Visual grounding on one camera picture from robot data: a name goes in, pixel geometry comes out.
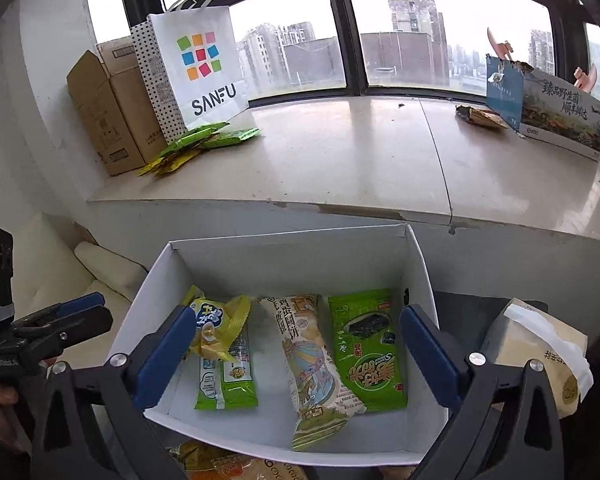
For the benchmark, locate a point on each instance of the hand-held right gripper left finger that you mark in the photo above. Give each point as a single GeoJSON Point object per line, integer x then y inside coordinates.
{"type": "Point", "coordinates": [165, 355]}

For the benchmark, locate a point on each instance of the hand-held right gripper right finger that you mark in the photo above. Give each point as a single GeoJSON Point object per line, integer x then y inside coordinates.
{"type": "Point", "coordinates": [430, 355]}

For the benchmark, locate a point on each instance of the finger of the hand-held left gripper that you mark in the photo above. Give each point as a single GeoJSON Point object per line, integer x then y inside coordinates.
{"type": "Point", "coordinates": [75, 327]}
{"type": "Point", "coordinates": [80, 304]}

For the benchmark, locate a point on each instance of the green seaweed snack packet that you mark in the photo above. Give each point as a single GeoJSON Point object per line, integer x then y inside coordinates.
{"type": "Point", "coordinates": [370, 360]}

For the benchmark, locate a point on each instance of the green white snack packet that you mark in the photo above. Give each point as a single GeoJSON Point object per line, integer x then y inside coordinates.
{"type": "Point", "coordinates": [227, 385]}

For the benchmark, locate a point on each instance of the yellow snack bag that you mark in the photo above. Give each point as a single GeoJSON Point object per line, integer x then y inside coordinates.
{"type": "Point", "coordinates": [225, 315]}

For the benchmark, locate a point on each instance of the cream illustrated snack packet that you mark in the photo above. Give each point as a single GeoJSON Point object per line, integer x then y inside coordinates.
{"type": "Point", "coordinates": [305, 360]}

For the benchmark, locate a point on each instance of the orange snack packet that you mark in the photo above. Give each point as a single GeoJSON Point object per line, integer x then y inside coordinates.
{"type": "Point", "coordinates": [230, 467]}

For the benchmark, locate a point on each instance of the white cardboard box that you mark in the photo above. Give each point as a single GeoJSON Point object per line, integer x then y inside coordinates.
{"type": "Point", "coordinates": [290, 260]}

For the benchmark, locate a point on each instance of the cream cushion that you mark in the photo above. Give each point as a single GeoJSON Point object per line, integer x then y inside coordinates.
{"type": "Point", "coordinates": [110, 270]}

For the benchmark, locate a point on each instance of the cream sofa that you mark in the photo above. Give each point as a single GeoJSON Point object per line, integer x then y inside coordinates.
{"type": "Point", "coordinates": [45, 270]}

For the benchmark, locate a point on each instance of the cream tissue pack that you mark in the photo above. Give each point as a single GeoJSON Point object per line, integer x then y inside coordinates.
{"type": "Point", "coordinates": [530, 340]}

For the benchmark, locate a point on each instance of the brown cardboard box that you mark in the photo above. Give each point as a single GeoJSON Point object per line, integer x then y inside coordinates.
{"type": "Point", "coordinates": [110, 115]}

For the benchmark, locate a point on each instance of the pile of green yellow sachets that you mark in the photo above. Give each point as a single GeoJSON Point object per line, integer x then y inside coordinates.
{"type": "Point", "coordinates": [200, 142]}

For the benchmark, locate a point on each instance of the torn brown wrapper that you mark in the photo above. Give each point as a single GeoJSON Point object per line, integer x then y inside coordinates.
{"type": "Point", "coordinates": [480, 117]}

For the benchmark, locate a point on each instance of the white polka dot shopping bag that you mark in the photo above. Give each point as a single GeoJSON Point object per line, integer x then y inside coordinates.
{"type": "Point", "coordinates": [205, 60]}

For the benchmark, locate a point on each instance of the blue printed gift box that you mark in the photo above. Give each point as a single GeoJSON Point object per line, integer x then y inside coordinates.
{"type": "Point", "coordinates": [555, 110]}

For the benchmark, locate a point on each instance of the black window frame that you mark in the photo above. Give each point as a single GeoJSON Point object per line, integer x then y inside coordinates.
{"type": "Point", "coordinates": [337, 35]}

